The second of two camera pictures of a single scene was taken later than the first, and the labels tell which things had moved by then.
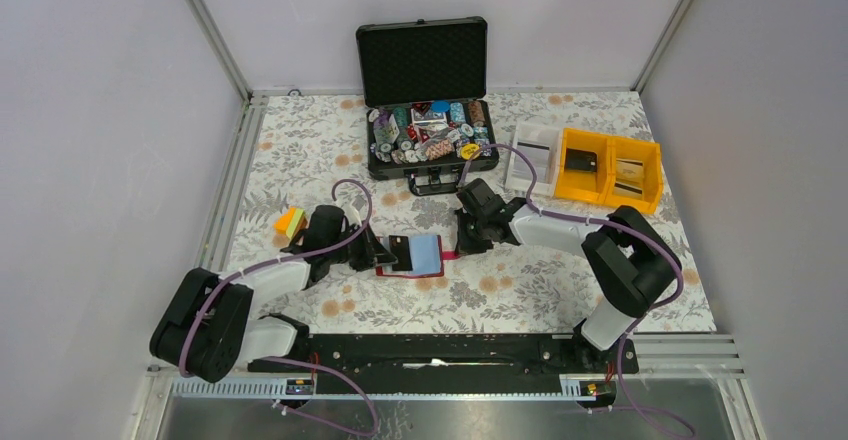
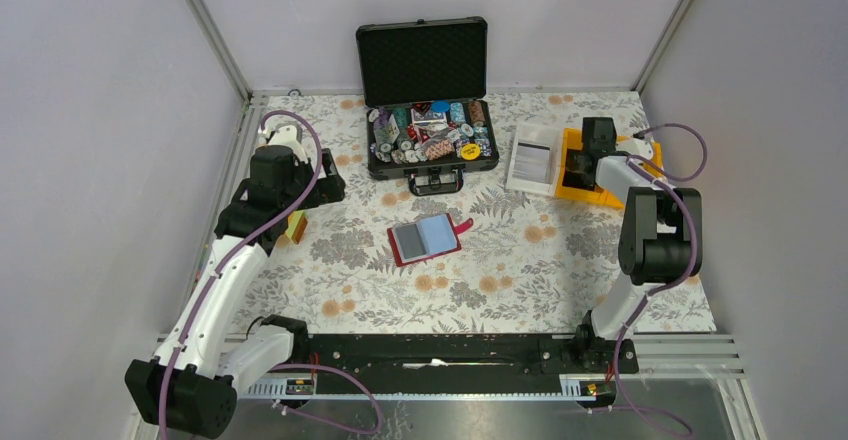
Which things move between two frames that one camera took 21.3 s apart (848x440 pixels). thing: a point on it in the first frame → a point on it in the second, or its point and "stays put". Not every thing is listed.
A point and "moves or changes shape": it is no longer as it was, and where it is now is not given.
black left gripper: [371, 246] → [328, 189]
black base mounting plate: [452, 359] stays put
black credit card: [399, 246] → [410, 241]
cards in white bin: [539, 156] stays put
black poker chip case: [428, 114] stays put
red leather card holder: [417, 256] moves or changes shape
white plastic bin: [541, 144] stays put
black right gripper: [465, 245] → [576, 157]
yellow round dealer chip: [470, 151] stays put
